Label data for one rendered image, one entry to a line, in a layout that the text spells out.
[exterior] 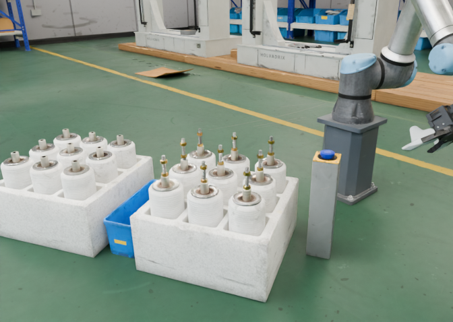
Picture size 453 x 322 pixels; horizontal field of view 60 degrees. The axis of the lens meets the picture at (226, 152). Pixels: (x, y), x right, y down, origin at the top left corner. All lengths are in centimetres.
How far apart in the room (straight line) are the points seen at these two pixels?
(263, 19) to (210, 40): 76
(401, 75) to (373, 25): 165
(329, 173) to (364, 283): 32
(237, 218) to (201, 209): 10
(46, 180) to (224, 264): 61
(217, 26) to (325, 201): 359
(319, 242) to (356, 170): 40
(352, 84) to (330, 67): 186
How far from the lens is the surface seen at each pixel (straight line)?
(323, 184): 113
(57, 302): 118
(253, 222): 100
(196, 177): 117
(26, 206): 137
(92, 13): 771
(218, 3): 455
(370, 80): 148
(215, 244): 103
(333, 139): 151
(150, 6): 568
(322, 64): 335
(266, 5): 399
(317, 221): 119
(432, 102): 287
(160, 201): 108
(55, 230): 134
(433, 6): 119
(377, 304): 114
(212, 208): 103
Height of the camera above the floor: 74
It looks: 22 degrees down
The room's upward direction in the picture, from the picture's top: 1 degrees counter-clockwise
